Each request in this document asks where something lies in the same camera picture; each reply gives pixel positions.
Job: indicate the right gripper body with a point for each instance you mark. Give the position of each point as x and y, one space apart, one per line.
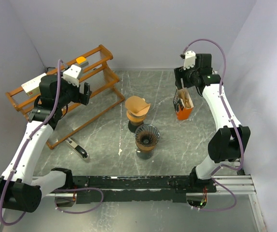
187 76

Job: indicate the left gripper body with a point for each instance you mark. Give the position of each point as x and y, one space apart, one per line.
74 91

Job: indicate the orange coffee filter box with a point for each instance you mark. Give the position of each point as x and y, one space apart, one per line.
183 104

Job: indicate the brown paper coffee filter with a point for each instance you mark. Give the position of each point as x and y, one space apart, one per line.
136 104

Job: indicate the dark glass carafe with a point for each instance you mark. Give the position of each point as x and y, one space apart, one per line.
132 126

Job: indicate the clear glass ribbed dripper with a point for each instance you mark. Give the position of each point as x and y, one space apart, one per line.
147 135

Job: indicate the grey glass carafe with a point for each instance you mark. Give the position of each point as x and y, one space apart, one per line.
144 155

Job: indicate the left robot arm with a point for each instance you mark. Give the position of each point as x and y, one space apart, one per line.
18 191

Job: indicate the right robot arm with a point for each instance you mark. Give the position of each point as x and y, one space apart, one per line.
231 138

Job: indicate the silver black coffee scoop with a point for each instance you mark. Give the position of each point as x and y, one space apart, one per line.
78 149

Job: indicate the orange wooden rack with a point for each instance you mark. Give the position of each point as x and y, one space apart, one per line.
103 95

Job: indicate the orange grey small box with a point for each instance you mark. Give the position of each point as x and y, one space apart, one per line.
82 61

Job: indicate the white flat box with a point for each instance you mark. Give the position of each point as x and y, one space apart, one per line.
31 87

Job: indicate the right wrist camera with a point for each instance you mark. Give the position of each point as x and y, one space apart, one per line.
189 58

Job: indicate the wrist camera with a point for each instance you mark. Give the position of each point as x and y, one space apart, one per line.
72 75
189 58

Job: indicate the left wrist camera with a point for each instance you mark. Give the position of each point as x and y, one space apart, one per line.
72 75

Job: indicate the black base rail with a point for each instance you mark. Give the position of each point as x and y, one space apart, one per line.
90 196

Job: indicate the aluminium frame rail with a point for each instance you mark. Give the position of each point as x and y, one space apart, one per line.
237 184

